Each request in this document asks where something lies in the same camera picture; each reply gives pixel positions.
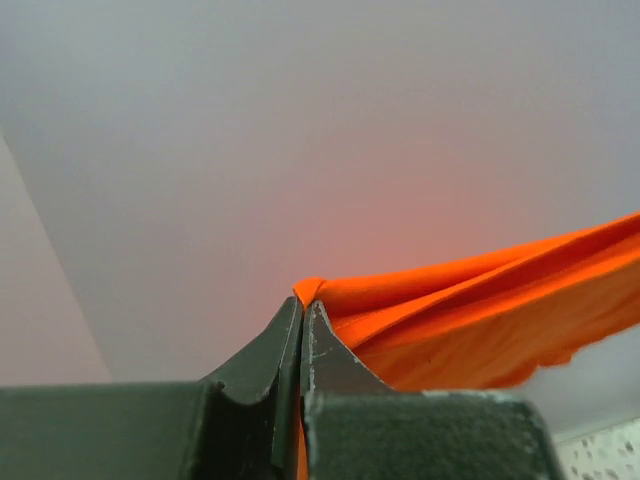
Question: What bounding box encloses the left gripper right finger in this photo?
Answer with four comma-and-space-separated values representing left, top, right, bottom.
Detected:
300, 301, 564, 480

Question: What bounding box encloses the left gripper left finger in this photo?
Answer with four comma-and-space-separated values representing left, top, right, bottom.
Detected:
1, 297, 303, 480

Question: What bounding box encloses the orange t shirt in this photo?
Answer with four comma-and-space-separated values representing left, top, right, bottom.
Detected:
291, 211, 640, 480

